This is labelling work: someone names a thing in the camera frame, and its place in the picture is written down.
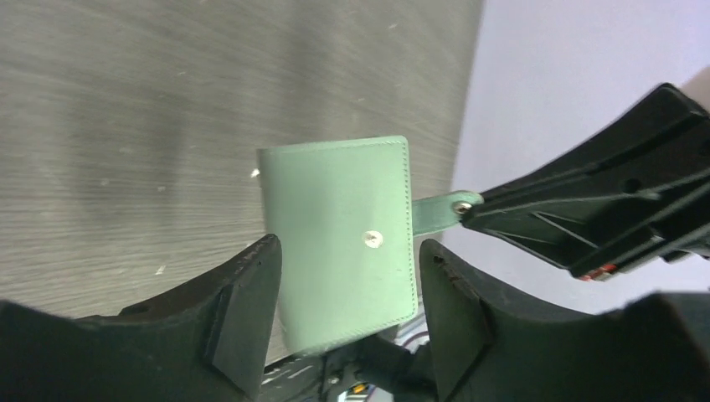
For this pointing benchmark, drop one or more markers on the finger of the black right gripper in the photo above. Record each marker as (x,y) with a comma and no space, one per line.
(600,225)
(656,118)

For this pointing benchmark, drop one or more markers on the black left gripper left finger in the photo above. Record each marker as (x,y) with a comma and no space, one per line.
(204,340)

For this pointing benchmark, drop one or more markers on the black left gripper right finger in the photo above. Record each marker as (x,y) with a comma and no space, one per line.
(493,342)

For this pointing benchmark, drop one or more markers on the green leather card holder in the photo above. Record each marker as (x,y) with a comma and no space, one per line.
(347,220)

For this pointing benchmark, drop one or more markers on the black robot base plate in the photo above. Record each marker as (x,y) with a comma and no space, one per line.
(374,362)

